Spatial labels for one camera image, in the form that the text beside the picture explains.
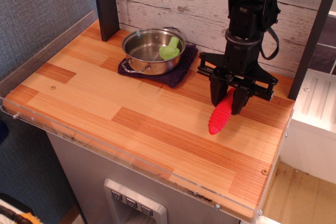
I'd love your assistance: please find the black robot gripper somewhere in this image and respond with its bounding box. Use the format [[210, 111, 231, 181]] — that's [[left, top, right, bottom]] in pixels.
[[198, 30, 278, 115]]

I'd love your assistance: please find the red-handled metal spoon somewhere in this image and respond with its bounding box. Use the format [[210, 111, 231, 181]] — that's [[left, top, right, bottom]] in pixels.
[[208, 88, 235, 135]]

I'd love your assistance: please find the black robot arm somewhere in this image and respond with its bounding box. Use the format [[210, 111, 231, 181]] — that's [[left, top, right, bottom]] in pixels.
[[198, 0, 280, 115]]

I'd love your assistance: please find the dark purple cloth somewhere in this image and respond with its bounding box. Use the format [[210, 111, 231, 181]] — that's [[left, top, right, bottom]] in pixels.
[[118, 44, 198, 88]]

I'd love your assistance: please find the green toy vegetable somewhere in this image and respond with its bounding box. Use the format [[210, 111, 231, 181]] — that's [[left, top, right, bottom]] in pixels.
[[159, 37, 180, 60]]

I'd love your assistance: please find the white toy sink unit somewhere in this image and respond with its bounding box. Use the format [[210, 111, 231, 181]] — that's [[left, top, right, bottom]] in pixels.
[[279, 10, 336, 185]]

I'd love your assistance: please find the stainless steel pot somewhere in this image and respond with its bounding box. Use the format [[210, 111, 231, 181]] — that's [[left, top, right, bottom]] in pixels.
[[121, 27, 186, 76]]

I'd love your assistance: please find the silver toy fridge cabinet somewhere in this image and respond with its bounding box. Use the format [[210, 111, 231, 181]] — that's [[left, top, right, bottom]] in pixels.
[[47, 133, 240, 223]]

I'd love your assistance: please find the clear acrylic table guard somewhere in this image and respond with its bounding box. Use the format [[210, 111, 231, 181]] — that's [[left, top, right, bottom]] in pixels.
[[4, 93, 293, 223]]

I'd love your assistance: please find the yellow object bottom left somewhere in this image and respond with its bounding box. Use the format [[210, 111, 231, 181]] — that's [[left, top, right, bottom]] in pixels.
[[14, 213, 41, 224]]

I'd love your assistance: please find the dark right shelf post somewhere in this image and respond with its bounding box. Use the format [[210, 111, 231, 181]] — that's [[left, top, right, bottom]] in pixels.
[[288, 0, 333, 100]]

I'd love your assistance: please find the dark shelf post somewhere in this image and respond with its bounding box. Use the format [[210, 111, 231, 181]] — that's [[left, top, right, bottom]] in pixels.
[[96, 0, 120, 41], [288, 0, 333, 100]]

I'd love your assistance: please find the dark left shelf post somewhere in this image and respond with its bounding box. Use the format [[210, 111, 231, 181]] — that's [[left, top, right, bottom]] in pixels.
[[96, 0, 120, 41]]

